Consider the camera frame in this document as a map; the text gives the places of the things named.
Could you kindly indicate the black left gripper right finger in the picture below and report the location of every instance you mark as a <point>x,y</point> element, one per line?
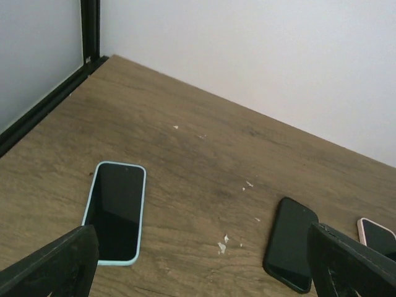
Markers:
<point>341,266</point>

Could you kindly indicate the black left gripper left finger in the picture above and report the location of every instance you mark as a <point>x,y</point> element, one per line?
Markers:
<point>64,267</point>

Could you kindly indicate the pink phone case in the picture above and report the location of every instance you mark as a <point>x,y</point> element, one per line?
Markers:
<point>374,235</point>

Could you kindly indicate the phone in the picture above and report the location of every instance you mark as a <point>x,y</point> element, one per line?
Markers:
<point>115,209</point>
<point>285,257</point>

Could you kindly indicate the phone in light-blue case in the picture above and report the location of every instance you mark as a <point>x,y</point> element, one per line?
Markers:
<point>115,209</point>

